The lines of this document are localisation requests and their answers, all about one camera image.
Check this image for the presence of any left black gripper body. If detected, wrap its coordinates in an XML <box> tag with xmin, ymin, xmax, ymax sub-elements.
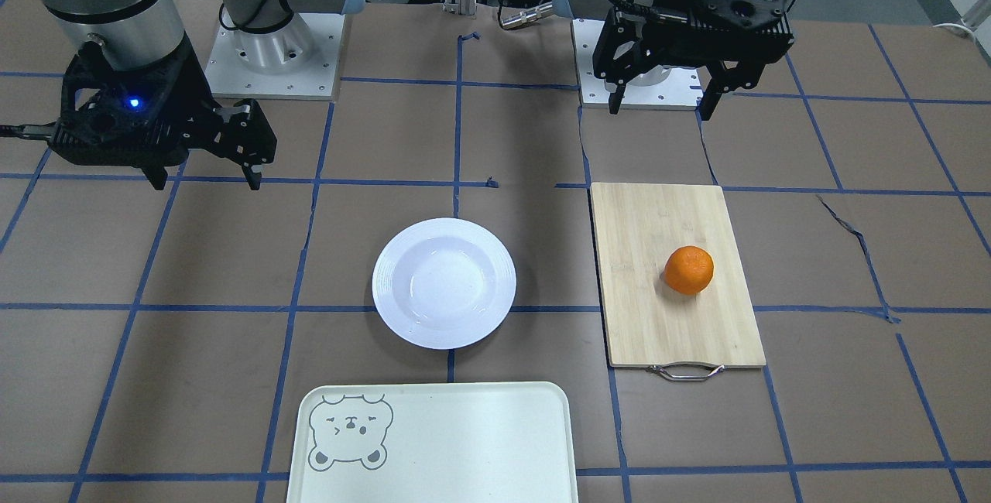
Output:
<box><xmin>592</xmin><ymin>0</ymin><xmax>795</xmax><ymax>94</ymax></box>

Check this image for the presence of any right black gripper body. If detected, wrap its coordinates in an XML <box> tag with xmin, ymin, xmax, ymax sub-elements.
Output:
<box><xmin>47</xmin><ymin>38</ymin><xmax>277</xmax><ymax>173</ymax></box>

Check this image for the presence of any white ceramic plate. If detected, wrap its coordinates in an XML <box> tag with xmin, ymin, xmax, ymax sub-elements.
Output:
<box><xmin>372</xmin><ymin>217</ymin><xmax>516</xmax><ymax>349</ymax></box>

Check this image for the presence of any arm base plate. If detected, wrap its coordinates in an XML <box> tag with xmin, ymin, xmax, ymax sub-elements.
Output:
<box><xmin>205</xmin><ymin>13</ymin><xmax>349</xmax><ymax>101</ymax></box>
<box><xmin>572</xmin><ymin>19</ymin><xmax>703</xmax><ymax>111</ymax></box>

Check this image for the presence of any orange fruit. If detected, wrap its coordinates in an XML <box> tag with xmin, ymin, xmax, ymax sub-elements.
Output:
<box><xmin>663</xmin><ymin>245</ymin><xmax>715</xmax><ymax>296</ymax></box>

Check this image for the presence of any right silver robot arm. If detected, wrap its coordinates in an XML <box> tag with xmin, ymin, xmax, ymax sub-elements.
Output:
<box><xmin>2</xmin><ymin>0</ymin><xmax>365</xmax><ymax>190</ymax></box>

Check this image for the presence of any silver metal cylinder tool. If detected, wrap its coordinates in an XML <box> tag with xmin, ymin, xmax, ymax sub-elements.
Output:
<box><xmin>496</xmin><ymin>2</ymin><xmax>554</xmax><ymax>31</ymax></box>

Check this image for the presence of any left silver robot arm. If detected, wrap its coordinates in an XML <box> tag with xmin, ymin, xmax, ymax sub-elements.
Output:
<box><xmin>552</xmin><ymin>0</ymin><xmax>795</xmax><ymax>120</ymax></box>

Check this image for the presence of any cream bear tray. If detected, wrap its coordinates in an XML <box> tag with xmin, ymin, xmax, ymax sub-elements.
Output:
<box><xmin>286</xmin><ymin>381</ymin><xmax>579</xmax><ymax>502</ymax></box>

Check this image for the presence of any bamboo cutting board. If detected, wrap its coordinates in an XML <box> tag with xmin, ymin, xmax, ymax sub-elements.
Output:
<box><xmin>590</xmin><ymin>183</ymin><xmax>766</xmax><ymax>381</ymax></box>

